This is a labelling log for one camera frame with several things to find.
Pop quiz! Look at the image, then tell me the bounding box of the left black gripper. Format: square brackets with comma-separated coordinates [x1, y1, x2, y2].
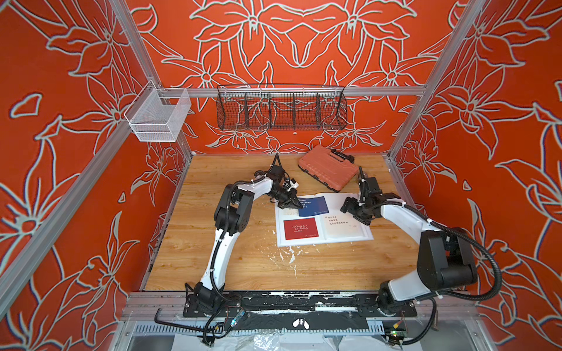
[269, 188, 303, 209]

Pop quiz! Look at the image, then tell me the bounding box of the dark blue card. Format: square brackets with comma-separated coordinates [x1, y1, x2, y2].
[298, 196, 329, 217]

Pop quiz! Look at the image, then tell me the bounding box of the red photo card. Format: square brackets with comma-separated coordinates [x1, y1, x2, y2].
[283, 218, 319, 241]

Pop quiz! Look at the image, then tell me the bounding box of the cream card small text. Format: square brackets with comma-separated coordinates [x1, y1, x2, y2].
[320, 214, 365, 241]

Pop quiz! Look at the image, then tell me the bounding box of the white photo album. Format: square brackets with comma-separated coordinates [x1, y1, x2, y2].
[275, 193, 373, 247]

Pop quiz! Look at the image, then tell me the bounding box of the white card red text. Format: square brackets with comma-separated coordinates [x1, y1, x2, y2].
[280, 209, 299, 218]

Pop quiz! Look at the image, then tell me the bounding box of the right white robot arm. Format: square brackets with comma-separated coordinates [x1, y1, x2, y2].
[340, 193, 503, 316]

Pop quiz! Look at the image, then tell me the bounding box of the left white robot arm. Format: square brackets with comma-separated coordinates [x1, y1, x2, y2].
[193, 173, 302, 312]

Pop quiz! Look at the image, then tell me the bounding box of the orange plastic tool case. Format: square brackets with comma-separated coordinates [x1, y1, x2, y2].
[298, 146, 359, 192]

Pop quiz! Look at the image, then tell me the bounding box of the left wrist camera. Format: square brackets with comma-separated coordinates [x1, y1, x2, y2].
[266, 165, 299, 190]

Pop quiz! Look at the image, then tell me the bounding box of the black wire wall basket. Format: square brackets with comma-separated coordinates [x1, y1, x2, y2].
[216, 83, 348, 132]

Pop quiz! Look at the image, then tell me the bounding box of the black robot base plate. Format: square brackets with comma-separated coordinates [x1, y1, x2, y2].
[183, 290, 417, 318]

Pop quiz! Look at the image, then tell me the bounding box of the clear mesh wall basket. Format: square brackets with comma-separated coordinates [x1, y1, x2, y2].
[124, 81, 192, 143]

